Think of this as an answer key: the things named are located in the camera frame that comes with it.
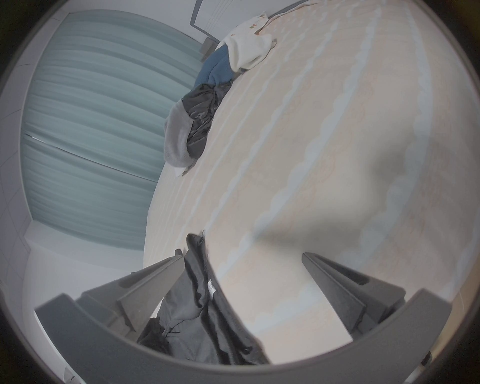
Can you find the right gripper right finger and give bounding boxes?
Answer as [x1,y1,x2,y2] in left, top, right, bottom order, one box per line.
[302,252,406,335]

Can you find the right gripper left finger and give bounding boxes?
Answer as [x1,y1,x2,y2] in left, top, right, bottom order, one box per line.
[77,255,186,333]

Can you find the black T-shirt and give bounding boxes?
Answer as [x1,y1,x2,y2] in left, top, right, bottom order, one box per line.
[137,232,271,365]

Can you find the bed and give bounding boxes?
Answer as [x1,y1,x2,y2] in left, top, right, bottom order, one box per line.
[142,0,474,366]

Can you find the pile of clothes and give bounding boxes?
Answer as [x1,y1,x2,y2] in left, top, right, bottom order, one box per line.
[164,34,278,178]

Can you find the blue-green curtain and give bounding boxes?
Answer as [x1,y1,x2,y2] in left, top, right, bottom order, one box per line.
[22,11,206,183]
[22,134,160,250]

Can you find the white printed pillow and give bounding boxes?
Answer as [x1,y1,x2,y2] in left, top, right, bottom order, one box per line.
[225,11,271,38]

